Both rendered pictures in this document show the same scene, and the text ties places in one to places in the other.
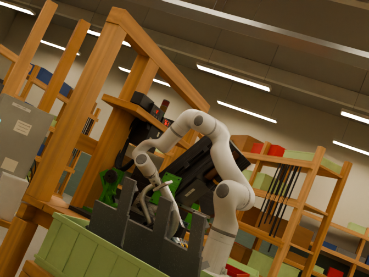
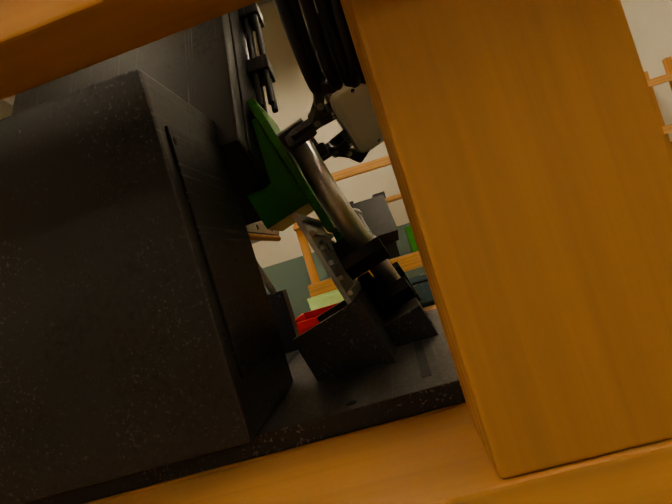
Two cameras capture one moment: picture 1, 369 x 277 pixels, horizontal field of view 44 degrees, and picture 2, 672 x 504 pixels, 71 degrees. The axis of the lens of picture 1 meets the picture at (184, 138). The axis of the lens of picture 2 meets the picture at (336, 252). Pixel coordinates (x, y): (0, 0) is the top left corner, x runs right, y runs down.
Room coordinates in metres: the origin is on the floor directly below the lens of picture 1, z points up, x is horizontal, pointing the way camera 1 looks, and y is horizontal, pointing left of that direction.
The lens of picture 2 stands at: (2.91, 0.64, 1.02)
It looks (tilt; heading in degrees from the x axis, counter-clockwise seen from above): 1 degrees up; 252
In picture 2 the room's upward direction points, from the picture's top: 17 degrees counter-clockwise
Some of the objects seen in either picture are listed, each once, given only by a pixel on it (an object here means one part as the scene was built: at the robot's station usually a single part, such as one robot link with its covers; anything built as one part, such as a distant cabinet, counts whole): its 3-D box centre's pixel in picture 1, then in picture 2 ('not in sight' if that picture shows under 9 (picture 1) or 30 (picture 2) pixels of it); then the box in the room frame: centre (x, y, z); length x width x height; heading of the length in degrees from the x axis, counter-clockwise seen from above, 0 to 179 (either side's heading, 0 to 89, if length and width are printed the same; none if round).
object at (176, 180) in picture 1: (167, 190); (278, 177); (2.74, -0.03, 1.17); 0.13 x 0.12 x 0.20; 155
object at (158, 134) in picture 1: (145, 136); not in sight; (2.82, 0.23, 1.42); 0.17 x 0.12 x 0.15; 155
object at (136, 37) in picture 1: (169, 72); not in sight; (2.96, 0.27, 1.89); 1.50 x 0.09 x 0.09; 155
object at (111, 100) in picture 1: (151, 125); not in sight; (2.94, 0.23, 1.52); 0.90 x 0.25 x 0.04; 155
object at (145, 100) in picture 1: (142, 101); not in sight; (2.66, 0.32, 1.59); 0.15 x 0.07 x 0.07; 155
